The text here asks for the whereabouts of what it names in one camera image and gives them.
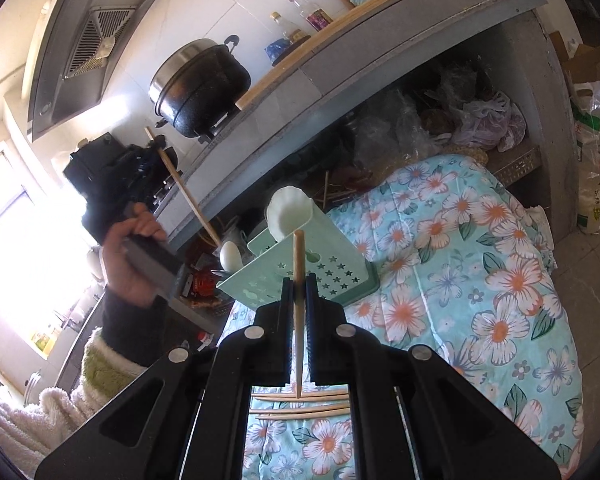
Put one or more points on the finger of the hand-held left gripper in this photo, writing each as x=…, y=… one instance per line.
x=147, y=175
x=152, y=152

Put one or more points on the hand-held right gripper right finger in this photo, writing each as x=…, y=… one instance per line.
x=330, y=330

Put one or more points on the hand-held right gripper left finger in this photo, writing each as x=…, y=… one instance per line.
x=275, y=330

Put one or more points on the long wooden chopstick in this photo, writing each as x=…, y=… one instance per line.
x=190, y=200
x=298, y=260
x=300, y=410
x=300, y=393
x=325, y=413
x=325, y=397

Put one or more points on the green plastic utensil holder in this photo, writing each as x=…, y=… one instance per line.
x=330, y=275

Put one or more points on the round white ceramic spoon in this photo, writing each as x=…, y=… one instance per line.
x=228, y=255

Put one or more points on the scalloped white ceramic spoon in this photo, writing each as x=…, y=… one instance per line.
x=285, y=210

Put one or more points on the person's left forearm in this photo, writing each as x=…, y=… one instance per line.
x=55, y=410

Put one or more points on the person's left hand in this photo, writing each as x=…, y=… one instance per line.
x=125, y=270

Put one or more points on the black cooking pot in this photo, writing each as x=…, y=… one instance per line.
x=200, y=90

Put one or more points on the red snack packets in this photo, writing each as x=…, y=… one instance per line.
x=202, y=285

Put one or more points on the kitchen window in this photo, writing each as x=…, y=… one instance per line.
x=10, y=260

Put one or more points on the steel range hood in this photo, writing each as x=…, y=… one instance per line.
x=95, y=35

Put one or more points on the floral light blue blanket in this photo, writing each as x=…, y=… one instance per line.
x=455, y=260

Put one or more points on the yellow cap sauce bottle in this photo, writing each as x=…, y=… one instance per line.
x=287, y=27

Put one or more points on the purple label sauce bottle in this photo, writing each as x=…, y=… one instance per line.
x=312, y=12

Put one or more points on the wooden cutting board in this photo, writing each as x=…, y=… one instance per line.
x=330, y=35

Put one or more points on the crumpled clear plastic bag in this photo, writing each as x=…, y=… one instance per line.
x=400, y=125

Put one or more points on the grey concrete kitchen counter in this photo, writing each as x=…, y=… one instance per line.
x=380, y=70

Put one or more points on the metal shelf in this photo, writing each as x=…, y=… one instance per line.
x=517, y=162

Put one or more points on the translucent plastic bag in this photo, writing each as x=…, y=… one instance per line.
x=487, y=122

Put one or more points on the white plastic bag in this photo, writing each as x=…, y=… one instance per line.
x=595, y=160

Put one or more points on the cardboard box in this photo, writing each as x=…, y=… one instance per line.
x=585, y=60

